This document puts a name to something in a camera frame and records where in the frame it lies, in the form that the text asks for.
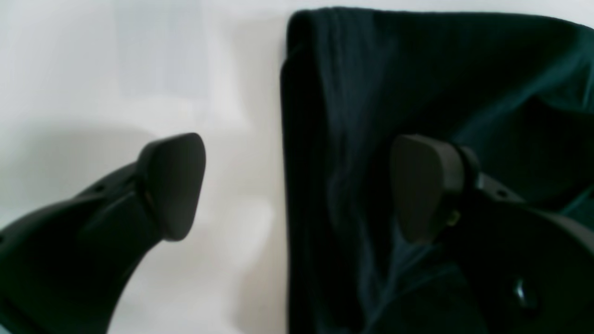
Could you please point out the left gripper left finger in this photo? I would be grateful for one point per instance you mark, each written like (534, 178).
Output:
(65, 266)

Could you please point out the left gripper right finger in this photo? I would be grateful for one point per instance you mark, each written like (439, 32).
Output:
(531, 271)

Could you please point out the black T-shirt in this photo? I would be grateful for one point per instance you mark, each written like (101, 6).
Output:
(517, 89)

